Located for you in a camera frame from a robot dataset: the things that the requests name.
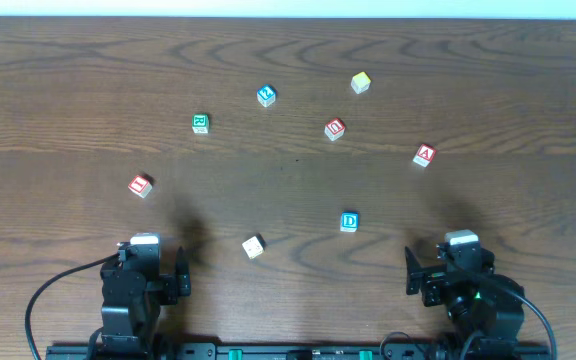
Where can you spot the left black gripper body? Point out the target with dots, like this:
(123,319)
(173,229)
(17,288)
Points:
(169,288)

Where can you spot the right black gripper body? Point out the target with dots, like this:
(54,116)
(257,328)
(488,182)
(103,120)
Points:
(428,282)

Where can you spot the red I letter block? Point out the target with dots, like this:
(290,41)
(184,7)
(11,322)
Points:
(140,186)

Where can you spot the red A letter block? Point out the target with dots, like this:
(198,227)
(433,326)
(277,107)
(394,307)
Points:
(424,155)

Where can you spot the blue 2 number block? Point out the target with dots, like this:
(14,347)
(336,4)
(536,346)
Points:
(266,95)

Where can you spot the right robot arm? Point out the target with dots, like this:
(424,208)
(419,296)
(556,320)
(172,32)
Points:
(481,305)

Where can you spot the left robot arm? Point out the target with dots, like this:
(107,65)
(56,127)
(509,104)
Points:
(131,330)

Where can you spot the plain wooden picture block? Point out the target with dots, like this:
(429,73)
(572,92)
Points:
(253,247)

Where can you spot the blue D letter block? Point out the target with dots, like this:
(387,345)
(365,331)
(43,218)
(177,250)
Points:
(349,222)

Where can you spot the green R letter block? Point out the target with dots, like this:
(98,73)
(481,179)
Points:
(200,124)

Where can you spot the red U letter block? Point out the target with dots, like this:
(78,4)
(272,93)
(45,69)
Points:
(334,129)

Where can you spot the yellow letter block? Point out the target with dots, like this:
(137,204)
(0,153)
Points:
(360,82)

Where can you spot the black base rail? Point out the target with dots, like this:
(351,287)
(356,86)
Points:
(209,351)

